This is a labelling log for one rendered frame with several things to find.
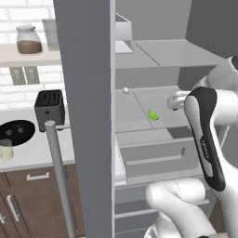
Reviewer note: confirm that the green lemon wedge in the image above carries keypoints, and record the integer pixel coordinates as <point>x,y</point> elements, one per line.
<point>152,115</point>

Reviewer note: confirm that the brown cupboard door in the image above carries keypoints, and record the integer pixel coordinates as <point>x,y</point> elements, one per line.
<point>37,214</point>
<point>2,201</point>

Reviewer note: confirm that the small white ball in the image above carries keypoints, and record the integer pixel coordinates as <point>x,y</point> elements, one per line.
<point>125,90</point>

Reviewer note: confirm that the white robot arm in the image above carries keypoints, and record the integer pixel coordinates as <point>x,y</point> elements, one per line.
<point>217,105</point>

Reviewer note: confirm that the white glass of lemonade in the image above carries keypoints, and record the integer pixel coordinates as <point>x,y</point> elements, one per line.
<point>6,152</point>

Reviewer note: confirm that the dark grey toaster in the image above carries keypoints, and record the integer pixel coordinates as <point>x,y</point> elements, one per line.
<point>49,111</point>

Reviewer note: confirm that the brown drawer front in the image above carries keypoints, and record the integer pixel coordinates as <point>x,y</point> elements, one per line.
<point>18,184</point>

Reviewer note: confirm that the grey fridge door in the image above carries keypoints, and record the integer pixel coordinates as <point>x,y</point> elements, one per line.
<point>86,93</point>

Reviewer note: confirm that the grey wall outlet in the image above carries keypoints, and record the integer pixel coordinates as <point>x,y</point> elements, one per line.
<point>17,76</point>
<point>32,75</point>

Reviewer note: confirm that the grey fridge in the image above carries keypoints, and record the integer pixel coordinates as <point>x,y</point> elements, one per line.
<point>161,62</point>

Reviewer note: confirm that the black ice bowl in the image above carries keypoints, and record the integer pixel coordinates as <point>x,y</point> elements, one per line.
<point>18,132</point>

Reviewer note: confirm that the clear glass container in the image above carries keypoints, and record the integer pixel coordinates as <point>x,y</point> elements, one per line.
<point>51,34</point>

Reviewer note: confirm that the glass jar with brown contents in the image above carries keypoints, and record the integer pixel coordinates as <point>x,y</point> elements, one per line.
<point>29,42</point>

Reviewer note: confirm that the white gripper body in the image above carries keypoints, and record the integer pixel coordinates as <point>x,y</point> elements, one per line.
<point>176,100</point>

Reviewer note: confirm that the pale wall shelf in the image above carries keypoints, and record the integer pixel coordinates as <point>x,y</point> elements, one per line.
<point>28,57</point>

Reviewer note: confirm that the grey fridge drawer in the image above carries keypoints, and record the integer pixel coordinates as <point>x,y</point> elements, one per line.
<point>155,159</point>

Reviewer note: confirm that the white box in fridge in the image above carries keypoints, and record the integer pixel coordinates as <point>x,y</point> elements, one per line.
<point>124,34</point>

